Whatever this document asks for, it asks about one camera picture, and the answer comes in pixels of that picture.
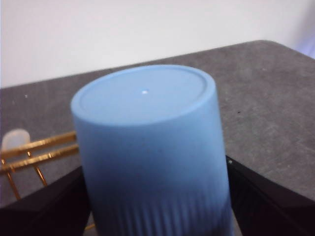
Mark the blue ribbed plastic cup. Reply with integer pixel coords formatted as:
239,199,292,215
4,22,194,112
70,64,237,236

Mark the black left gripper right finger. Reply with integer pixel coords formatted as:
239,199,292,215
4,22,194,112
226,154,315,236

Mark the gold wire cup rack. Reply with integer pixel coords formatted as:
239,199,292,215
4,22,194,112
0,128,96,231

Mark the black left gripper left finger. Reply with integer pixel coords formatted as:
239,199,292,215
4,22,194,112
0,165,94,236

